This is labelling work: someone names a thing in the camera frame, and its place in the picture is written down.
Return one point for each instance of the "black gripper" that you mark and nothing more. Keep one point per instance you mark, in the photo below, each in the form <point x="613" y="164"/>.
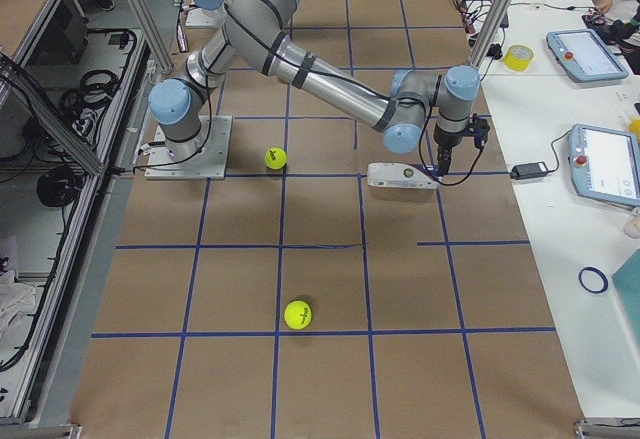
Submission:
<point x="444" y="140"/>

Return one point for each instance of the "white blue tennis ball can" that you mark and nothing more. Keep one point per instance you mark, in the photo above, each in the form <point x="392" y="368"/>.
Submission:
<point x="399" y="175"/>

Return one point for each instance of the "tennis ball near base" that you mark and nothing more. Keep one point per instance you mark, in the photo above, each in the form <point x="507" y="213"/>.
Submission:
<point x="275" y="158"/>

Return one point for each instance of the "Head tennis ball centre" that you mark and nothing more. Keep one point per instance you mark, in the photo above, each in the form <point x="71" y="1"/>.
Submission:
<point x="298" y="315"/>

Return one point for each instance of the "black power adapter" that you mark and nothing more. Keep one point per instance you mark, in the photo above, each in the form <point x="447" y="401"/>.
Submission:
<point x="532" y="170"/>

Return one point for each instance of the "yellow tape roll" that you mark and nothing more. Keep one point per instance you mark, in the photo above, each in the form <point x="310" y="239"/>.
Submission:
<point x="518" y="57"/>

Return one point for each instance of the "near teach pendant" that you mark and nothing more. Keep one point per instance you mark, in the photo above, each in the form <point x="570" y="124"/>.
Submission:
<point x="604" y="164"/>

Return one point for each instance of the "teach pendant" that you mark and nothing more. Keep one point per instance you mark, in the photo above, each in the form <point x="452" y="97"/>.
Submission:
<point x="604" y="164"/>
<point x="584" y="56"/>

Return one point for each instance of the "far teach pendant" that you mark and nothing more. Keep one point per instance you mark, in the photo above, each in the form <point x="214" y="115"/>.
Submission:
<point x="584" y="56"/>

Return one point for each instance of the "teal box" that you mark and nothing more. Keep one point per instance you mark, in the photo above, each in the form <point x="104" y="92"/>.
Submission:
<point x="626" y="282"/>

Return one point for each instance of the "metal equipment rack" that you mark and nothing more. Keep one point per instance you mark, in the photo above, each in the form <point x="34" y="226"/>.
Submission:
<point x="64" y="209"/>

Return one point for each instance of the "aluminium frame post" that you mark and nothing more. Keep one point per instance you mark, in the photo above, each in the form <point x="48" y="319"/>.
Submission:
<point x="488" y="30"/>

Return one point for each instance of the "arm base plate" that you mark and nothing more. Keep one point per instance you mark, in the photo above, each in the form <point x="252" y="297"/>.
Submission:
<point x="204" y="158"/>
<point x="207" y="14"/>

